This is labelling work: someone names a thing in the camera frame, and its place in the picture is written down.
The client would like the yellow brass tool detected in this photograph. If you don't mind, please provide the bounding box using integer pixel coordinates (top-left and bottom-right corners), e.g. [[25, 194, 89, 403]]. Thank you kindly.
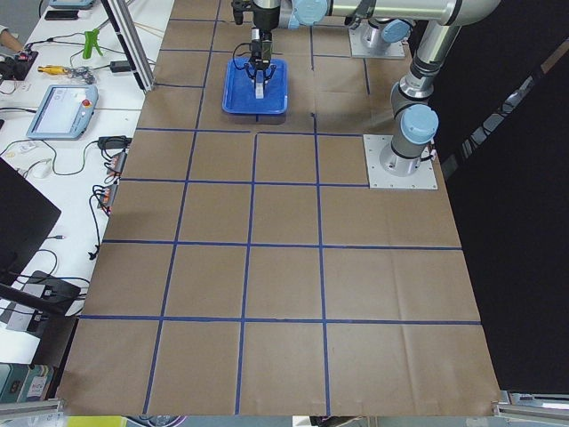
[[37, 65, 69, 76]]

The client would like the blue plastic tray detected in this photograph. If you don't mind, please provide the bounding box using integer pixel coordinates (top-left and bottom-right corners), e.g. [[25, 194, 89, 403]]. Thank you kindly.
[[221, 58, 288, 115]]

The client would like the aluminium frame post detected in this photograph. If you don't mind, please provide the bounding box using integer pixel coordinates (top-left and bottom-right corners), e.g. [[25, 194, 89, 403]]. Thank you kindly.
[[101, 0, 155, 93]]

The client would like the black monitor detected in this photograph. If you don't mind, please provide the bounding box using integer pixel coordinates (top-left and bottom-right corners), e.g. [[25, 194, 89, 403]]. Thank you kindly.
[[0, 160, 61, 286]]

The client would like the green clamp tool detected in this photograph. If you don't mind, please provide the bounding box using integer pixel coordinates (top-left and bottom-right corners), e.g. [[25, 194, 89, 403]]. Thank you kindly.
[[82, 28, 103, 60]]

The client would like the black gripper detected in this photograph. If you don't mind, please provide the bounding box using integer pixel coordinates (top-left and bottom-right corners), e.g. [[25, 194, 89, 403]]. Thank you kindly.
[[231, 0, 281, 85]]

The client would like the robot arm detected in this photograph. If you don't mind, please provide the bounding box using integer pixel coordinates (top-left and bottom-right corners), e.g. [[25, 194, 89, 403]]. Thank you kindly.
[[231, 1, 333, 89], [328, 0, 500, 177]]

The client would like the teach pendant tablet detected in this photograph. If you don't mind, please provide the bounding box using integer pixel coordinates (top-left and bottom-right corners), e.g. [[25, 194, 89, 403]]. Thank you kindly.
[[26, 85, 99, 141]]

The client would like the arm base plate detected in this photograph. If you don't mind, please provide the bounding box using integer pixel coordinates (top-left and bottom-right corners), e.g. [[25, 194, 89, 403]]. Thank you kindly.
[[349, 22, 405, 60], [363, 134, 438, 190]]

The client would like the black power adapter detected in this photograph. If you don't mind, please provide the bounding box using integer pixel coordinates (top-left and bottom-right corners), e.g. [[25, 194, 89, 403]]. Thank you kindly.
[[109, 60, 132, 74]]

